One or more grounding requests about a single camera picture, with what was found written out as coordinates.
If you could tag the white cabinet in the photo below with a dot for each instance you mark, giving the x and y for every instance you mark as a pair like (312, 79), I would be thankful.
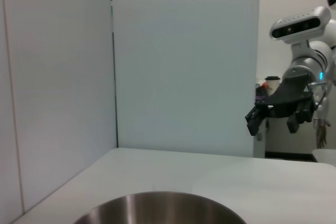
(258, 148)

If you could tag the white side table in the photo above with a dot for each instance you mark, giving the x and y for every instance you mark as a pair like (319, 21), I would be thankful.
(324, 157)

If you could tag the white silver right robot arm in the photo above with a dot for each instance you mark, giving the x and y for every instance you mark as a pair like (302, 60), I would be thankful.
(307, 62)

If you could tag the dark purple bag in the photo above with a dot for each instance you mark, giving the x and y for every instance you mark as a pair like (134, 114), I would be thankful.
(260, 94)

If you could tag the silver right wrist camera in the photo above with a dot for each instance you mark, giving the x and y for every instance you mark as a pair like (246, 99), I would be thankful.
(296, 28)

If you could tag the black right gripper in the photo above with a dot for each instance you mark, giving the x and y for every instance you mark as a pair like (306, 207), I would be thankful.
(288, 98)

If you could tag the paper cup with black lid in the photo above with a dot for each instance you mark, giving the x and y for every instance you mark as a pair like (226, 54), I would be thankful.
(271, 86)

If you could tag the large stainless steel bowl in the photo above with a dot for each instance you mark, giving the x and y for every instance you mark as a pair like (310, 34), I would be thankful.
(162, 211)

